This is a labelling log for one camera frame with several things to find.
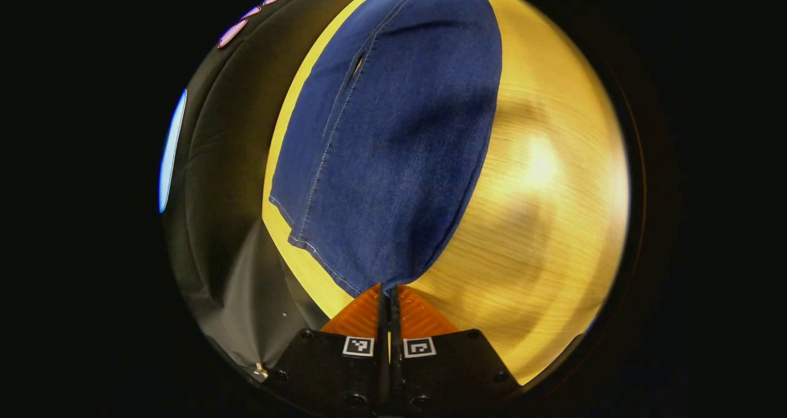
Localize black backdrop cloth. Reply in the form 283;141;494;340
159;0;400;379

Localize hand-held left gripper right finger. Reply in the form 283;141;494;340
390;284;524;416

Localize blue denim jeans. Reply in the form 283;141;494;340
269;0;504;299

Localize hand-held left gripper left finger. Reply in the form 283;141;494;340
269;283;390;416

